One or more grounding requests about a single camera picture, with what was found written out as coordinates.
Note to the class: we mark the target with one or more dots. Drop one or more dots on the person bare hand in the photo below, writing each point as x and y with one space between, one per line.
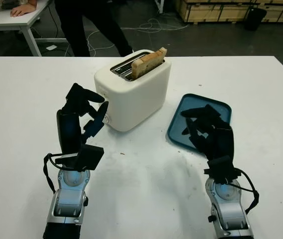
22 10

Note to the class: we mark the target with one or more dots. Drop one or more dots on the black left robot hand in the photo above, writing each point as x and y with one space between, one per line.
69 129

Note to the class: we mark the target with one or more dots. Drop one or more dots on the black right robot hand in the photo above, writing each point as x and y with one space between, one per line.
220 142

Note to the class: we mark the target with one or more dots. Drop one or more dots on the cream white toaster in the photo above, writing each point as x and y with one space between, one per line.
136 99

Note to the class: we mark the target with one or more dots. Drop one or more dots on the brown bread slice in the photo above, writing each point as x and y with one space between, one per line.
146 64

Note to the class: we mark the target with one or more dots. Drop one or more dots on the dark blue plastic tray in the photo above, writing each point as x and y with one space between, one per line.
193 102

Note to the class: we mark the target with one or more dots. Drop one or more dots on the white side table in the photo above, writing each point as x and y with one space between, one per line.
2 23

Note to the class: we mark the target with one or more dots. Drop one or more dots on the white paper sheet on floor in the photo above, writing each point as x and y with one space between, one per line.
51 47

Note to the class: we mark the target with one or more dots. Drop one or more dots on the person in dark clothes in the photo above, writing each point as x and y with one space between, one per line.
71 25

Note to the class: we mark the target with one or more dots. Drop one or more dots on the black waste bin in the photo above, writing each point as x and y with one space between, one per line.
255 18

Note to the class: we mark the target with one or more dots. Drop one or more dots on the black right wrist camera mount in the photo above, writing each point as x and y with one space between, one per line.
220 166

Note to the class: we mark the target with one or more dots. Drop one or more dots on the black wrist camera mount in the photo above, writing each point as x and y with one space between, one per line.
220 166
89 158

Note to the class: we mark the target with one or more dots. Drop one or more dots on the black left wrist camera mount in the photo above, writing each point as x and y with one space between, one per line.
89 158

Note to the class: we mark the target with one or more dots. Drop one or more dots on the white metal post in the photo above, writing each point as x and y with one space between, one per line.
160 5

